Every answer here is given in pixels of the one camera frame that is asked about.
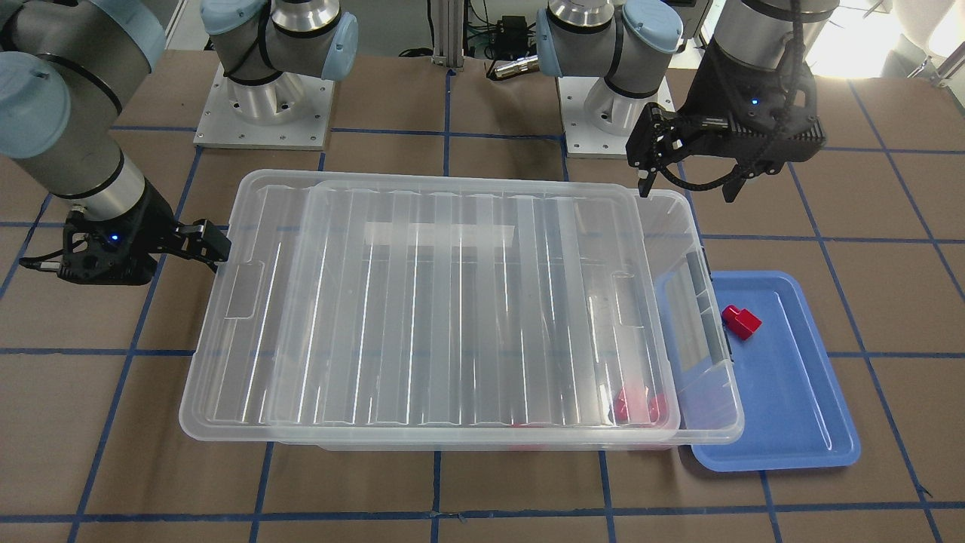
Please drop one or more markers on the red block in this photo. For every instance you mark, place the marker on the red block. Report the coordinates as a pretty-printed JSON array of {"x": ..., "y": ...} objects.
[
  {"x": 658, "y": 410},
  {"x": 740, "y": 321},
  {"x": 631, "y": 405}
]

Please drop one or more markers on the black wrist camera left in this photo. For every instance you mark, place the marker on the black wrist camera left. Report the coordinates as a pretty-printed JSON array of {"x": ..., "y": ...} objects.
[{"x": 752, "y": 102}]

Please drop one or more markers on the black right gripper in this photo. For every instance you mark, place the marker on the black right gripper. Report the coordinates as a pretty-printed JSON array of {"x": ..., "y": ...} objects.
[{"x": 153, "y": 220}]

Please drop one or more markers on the silver metal cylinder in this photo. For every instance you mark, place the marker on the silver metal cylinder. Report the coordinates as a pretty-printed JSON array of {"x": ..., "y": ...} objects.
[{"x": 511, "y": 69}]

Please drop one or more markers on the aluminium frame post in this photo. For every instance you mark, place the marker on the aluminium frame post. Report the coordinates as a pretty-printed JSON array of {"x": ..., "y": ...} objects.
[{"x": 448, "y": 33}]

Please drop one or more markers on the blue plastic tray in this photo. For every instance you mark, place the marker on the blue plastic tray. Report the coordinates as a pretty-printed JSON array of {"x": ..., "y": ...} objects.
[{"x": 796, "y": 417}]

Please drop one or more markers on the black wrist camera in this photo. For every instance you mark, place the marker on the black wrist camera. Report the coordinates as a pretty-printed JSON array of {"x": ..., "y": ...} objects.
[
  {"x": 89, "y": 252},
  {"x": 752, "y": 102}
]

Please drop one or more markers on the red block tilted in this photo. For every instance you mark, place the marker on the red block tilted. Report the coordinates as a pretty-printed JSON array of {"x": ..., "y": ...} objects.
[{"x": 658, "y": 410}]

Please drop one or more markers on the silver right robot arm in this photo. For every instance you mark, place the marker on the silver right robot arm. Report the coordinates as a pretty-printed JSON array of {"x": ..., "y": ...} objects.
[{"x": 68, "y": 70}]

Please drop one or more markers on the clear plastic box lid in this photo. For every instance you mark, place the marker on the clear plastic box lid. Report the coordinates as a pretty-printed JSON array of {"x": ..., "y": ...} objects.
[{"x": 234, "y": 362}]

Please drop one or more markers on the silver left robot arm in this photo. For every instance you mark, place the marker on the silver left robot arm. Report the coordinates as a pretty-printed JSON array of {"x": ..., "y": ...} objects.
[{"x": 631, "y": 44}]

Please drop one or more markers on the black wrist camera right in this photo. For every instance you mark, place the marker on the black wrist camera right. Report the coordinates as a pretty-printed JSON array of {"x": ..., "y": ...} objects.
[{"x": 89, "y": 252}]

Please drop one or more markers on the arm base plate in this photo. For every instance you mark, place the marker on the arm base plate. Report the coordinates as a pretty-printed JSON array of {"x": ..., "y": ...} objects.
[
  {"x": 597, "y": 120},
  {"x": 290, "y": 113}
]

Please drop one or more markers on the clear plastic storage box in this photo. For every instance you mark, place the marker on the clear plastic storage box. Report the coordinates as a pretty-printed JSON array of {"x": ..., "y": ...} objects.
[{"x": 678, "y": 324}]

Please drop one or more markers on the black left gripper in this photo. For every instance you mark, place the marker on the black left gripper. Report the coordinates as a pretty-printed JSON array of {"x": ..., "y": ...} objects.
[{"x": 716, "y": 105}]

